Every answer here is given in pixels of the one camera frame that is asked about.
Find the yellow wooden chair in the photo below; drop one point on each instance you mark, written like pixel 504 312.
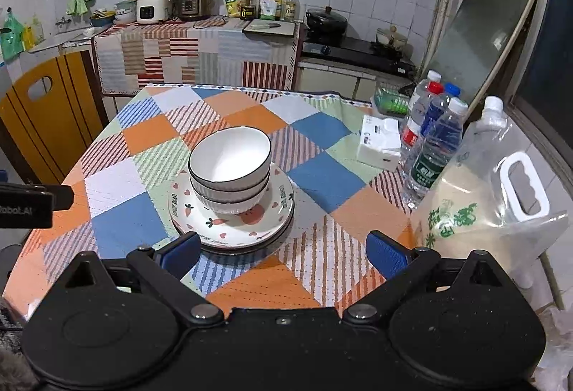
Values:
pixel 49 122

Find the blue cap water bottle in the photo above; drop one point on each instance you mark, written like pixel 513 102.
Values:
pixel 441 104

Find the green plastic basket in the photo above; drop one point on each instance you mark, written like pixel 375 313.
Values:
pixel 391 100

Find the white dark-rimmed bowl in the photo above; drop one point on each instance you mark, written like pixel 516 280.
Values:
pixel 228 208
pixel 232 154
pixel 232 195

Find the striped patchwork counter cloth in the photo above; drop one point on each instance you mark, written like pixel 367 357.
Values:
pixel 179 55

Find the yellow food packet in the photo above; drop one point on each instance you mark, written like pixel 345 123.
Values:
pixel 235 5

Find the green plastic bag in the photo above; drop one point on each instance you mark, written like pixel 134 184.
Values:
pixel 11 35

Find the black gas stove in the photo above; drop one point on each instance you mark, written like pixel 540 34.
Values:
pixel 358 51

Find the green hanging cloth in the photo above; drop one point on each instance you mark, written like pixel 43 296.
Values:
pixel 80 4

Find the cream lower cabinet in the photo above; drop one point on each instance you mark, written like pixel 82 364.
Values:
pixel 331 80

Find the black lidded wok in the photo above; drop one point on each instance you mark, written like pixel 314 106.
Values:
pixel 327 21

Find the large white cap water bottle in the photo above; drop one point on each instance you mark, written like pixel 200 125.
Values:
pixel 432 158

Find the grey metal sheet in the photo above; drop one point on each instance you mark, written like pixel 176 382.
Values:
pixel 483 42

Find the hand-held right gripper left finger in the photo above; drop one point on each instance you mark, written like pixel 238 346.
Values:
pixel 179 253

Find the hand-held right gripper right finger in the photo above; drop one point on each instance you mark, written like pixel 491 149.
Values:
pixel 387 254

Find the cooking oil bottle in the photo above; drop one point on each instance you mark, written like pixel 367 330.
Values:
pixel 279 2
pixel 266 4
pixel 292 5
pixel 250 1

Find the white rice cooker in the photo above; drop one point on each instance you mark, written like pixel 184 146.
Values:
pixel 152 9

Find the cutting board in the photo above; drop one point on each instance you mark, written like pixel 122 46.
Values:
pixel 271 27

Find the small white pot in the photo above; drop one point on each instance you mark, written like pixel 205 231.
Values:
pixel 391 39

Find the white tissue pack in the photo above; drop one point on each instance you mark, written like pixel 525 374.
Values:
pixel 378 140

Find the pile of dishes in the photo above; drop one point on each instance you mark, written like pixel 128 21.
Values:
pixel 114 14

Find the white carrot print plate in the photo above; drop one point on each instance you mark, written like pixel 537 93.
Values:
pixel 268 216

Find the small white cap water bottle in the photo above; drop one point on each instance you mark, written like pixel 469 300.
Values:
pixel 423 89

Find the grey fuzzy cloth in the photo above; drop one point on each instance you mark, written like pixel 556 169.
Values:
pixel 11 371

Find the red cap water bottle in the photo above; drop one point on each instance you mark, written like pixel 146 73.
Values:
pixel 414 122

